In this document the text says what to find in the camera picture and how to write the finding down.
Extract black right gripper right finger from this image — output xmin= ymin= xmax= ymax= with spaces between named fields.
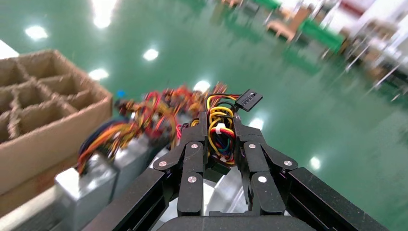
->
xmin=233 ymin=113 xmax=390 ymax=231

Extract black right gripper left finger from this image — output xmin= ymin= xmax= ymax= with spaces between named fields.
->
xmin=81 ymin=111 xmax=208 ymax=231

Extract green topped workbench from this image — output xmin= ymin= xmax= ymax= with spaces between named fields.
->
xmin=298 ymin=18 xmax=347 ymax=54

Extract brown cardboard box with dividers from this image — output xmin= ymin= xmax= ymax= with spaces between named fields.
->
xmin=0 ymin=49 xmax=114 ymax=218

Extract white metal shelving rack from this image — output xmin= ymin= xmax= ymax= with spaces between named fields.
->
xmin=325 ymin=0 xmax=408 ymax=103

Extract power supply blue orange cables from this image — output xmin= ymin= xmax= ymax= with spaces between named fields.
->
xmin=54 ymin=119 xmax=138 ymax=231

